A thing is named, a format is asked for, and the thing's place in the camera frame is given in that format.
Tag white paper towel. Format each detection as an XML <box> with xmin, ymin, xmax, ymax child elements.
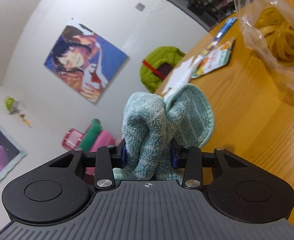
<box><xmin>188</xmin><ymin>55</ymin><xmax>204</xmax><ymax>68</ymax></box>

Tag grey wall switch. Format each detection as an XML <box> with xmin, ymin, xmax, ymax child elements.
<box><xmin>135</xmin><ymin>3</ymin><xmax>145</xmax><ymax>11</ymax></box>

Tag green wall ornament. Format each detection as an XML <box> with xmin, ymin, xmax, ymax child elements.
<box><xmin>4</xmin><ymin>96</ymin><xmax>31</xmax><ymax>127</ymax></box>

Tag teal striped towel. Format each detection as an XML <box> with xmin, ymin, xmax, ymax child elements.
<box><xmin>113</xmin><ymin>83</ymin><xmax>214</xmax><ymax>183</ymax></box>

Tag white paper sheet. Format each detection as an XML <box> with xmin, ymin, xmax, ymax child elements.
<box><xmin>162</xmin><ymin>56</ymin><xmax>194</xmax><ymax>94</ymax></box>

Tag plastic bag of rubber bands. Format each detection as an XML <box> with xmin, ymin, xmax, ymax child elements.
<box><xmin>234</xmin><ymin>0</ymin><xmax>294</xmax><ymax>90</ymax></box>

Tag blue long packet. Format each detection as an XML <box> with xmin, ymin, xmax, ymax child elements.
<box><xmin>201</xmin><ymin>17</ymin><xmax>238</xmax><ymax>56</ymax></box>

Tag anime poster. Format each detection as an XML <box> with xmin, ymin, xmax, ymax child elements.
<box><xmin>44</xmin><ymin>23</ymin><xmax>127</xmax><ymax>103</ymax></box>

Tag green orange snack packet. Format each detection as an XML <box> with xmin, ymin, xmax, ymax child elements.
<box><xmin>191</xmin><ymin>37</ymin><xmax>235</xmax><ymax>79</ymax></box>

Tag pink water bottle green handle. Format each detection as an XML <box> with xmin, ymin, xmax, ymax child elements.
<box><xmin>62</xmin><ymin>117</ymin><xmax>123</xmax><ymax>177</ymax></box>

